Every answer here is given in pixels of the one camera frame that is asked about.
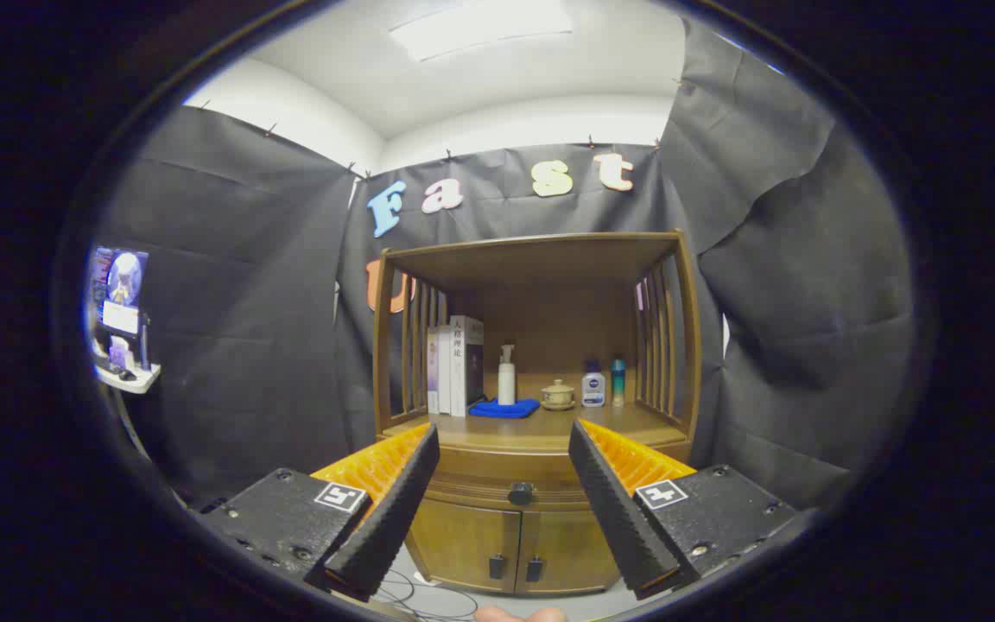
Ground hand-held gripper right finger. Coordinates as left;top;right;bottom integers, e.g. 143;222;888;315
568;418;801;600

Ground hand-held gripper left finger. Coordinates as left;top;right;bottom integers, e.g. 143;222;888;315
195;422;441;604

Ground wooden cabinet door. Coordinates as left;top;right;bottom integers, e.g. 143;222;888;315
407;497;522;595
515;510;621;597

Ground wooden countertop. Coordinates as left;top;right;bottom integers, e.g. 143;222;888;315
381;402;690;454

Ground wooden cabinet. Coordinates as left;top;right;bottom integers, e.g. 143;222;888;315
371;229;704;597

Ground thin white book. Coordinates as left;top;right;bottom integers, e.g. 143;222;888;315
437;326;453;416

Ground blue cloth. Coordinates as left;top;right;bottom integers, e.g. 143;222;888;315
469;397;541;420

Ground thick white book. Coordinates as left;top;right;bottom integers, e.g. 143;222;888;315
450;315;485;418

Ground white pump bottle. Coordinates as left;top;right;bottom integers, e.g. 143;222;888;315
497;344;517;406

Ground white desk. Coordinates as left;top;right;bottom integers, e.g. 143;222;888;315
93;359;162;395

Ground black floor cables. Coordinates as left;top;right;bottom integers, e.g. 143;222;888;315
372;566;481;621

